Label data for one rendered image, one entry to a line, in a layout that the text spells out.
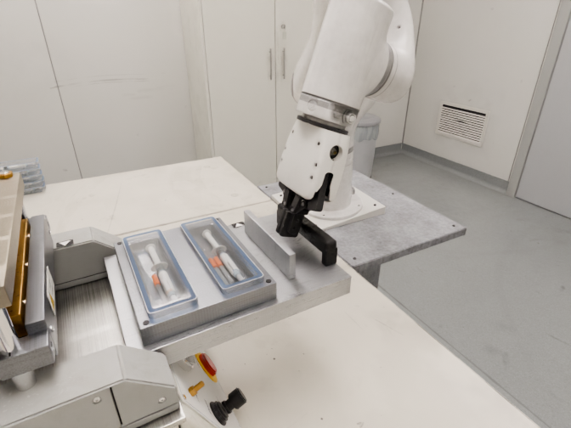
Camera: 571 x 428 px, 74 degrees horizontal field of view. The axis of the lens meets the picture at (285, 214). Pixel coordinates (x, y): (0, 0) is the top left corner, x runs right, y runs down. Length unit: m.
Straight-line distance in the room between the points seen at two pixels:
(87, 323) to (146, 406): 0.19
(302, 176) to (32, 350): 0.35
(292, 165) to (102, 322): 0.33
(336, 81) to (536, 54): 2.96
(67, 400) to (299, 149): 0.38
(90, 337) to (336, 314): 0.46
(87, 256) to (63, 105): 2.33
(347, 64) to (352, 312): 0.50
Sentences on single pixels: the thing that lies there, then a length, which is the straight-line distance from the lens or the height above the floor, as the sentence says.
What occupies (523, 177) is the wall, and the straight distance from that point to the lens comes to 3.49.
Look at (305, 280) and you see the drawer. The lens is 0.53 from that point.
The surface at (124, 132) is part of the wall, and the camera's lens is 2.98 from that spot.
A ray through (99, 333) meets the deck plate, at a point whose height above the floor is 0.93.
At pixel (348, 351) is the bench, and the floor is 0.75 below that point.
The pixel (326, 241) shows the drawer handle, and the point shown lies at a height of 1.01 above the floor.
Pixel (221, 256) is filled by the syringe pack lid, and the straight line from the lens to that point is 0.52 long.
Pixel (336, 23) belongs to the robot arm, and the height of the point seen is 1.28.
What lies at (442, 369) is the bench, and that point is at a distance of 0.76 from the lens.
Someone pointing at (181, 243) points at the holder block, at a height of 0.99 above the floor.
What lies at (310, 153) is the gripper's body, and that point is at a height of 1.13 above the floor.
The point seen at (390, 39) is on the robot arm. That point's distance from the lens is 0.62.
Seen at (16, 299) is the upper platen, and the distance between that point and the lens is 0.44.
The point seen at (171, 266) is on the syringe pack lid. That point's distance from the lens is 0.52.
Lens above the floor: 1.29
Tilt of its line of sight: 27 degrees down
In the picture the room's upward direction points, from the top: straight up
